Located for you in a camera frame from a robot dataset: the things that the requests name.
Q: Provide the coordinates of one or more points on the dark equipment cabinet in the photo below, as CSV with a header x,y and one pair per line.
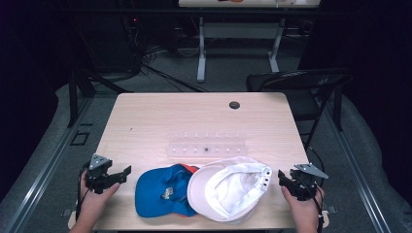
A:
x,y
107,39

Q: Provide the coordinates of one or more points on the grey table foot bracket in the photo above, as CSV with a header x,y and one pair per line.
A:
x,y
332,209
66,212

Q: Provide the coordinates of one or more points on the black table grommet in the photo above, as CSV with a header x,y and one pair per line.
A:
x,y
234,105

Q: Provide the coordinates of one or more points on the white cap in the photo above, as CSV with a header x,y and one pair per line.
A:
x,y
226,191

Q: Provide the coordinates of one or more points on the person's right hand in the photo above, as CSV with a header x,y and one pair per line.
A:
x,y
306,210

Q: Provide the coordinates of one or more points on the person's left hand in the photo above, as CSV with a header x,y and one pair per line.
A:
x,y
94,202

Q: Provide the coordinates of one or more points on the white-legged background desk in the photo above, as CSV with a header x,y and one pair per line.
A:
x,y
239,30

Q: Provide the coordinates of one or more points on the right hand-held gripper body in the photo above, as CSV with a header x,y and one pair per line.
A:
x,y
304,183

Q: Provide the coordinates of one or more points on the black metal stand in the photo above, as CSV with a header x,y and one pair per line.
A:
x,y
81,87

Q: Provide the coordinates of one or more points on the clear acrylic peg rack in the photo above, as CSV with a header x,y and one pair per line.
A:
x,y
207,149

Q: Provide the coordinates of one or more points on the black folding chair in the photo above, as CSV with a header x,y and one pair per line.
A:
x,y
301,93

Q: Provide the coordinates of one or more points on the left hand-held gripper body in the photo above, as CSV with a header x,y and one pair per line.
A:
x,y
97,176

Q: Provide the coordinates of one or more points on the blue and orange cap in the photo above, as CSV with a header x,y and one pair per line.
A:
x,y
158,192

